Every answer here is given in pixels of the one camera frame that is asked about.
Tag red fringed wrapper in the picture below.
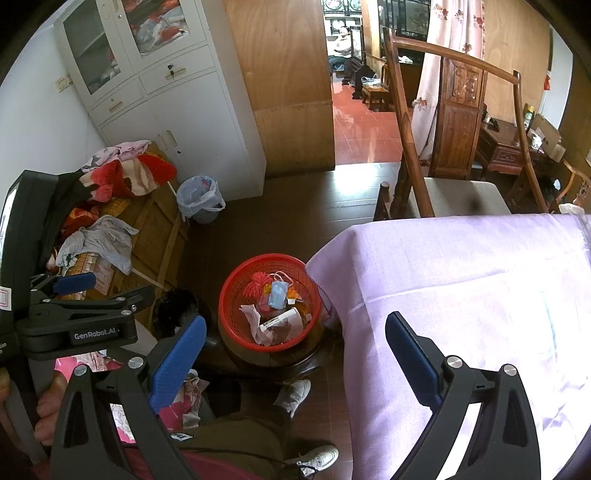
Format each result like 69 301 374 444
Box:
243 271 278 301

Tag pink floral garment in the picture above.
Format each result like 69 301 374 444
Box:
55 353 204 446

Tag bin with plastic liner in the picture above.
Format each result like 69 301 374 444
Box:
176 174 227 225

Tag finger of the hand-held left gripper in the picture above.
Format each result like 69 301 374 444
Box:
51 284 156 324
28 271 98 297

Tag person's olive trousers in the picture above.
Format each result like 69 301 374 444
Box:
185 378 305 480

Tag pink cloth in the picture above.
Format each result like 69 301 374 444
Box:
83 140 151 167

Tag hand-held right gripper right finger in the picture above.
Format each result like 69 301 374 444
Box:
385 311 542 480

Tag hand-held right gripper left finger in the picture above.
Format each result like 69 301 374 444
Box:
48 314 208 480

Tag blue face mask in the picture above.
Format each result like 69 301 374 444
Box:
269 272 296 309

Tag dark fuzzy object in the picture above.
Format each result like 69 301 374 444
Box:
152 288 204 337

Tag red plastic basket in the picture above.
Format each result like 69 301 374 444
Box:
218 253 324 354

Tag small wooden stool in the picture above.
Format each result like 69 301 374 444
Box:
361 83 393 112

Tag red patterned blanket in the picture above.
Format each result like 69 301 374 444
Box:
83 154 177 199

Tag carved wooden chair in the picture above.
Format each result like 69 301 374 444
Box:
373 28 550 222

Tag floral pink curtain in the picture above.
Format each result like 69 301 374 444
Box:
410 0 488 153

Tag person's left hand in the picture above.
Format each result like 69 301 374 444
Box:
34 370 70 448

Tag grey cloth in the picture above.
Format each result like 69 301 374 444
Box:
58 215 139 275

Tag white metal cabinet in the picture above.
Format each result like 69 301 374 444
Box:
53 0 267 195

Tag person's white sneaker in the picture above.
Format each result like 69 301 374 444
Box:
295 444 340 472
274 378 312 418

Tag dark wooden side desk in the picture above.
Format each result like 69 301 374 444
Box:
475 117 561 199

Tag white crumpled tissue paper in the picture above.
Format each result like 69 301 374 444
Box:
239 304 265 346

